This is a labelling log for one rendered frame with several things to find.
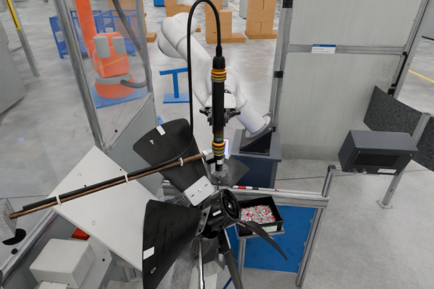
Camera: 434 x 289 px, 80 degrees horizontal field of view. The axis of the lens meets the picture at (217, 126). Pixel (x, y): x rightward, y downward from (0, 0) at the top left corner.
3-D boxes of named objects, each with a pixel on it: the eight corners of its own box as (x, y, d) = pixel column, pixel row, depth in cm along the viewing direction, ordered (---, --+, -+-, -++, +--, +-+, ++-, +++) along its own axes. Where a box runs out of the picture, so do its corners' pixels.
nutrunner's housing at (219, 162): (216, 181, 90) (216, 48, 67) (210, 175, 93) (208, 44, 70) (225, 177, 92) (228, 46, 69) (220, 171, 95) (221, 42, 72)
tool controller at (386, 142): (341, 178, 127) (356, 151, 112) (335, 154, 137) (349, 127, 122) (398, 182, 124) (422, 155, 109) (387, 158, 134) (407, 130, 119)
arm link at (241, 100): (230, 110, 164) (205, 82, 157) (252, 90, 162) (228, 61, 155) (233, 115, 153) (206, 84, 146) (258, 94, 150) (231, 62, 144)
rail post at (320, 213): (296, 286, 181) (318, 208, 141) (295, 280, 185) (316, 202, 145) (301, 287, 181) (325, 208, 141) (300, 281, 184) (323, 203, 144)
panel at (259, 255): (179, 262, 184) (171, 194, 150) (179, 260, 185) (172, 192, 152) (298, 275, 176) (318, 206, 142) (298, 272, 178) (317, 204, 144)
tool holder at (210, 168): (208, 182, 87) (208, 159, 82) (199, 170, 92) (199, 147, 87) (232, 173, 90) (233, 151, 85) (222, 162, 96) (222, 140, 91)
